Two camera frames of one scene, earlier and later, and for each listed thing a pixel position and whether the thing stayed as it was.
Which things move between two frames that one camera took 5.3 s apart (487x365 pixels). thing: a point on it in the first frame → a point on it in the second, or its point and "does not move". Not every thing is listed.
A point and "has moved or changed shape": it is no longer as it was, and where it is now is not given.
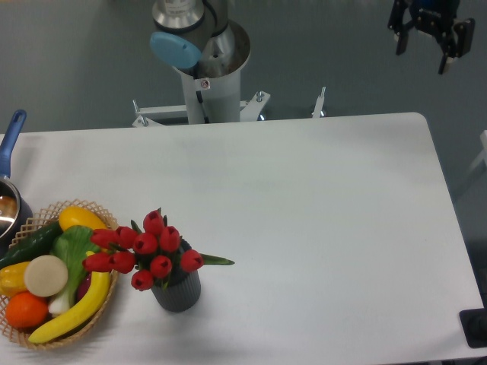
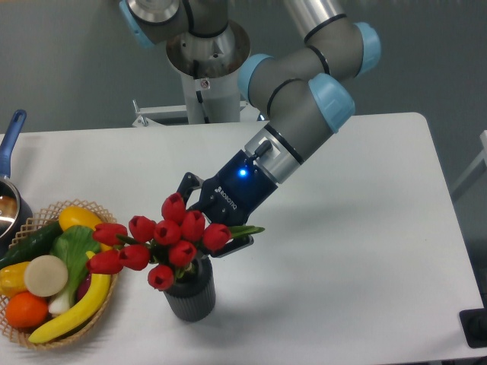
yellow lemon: (78, 215) does not move
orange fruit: (26, 310) does not move
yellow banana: (95, 295) does not move
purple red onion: (84, 287) does not move
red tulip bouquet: (155, 250) has moved or changed shape
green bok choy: (72, 243) does not move
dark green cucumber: (33, 242) does not move
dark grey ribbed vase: (181, 290) → (194, 298)
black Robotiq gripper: (434, 17) → (234, 191)
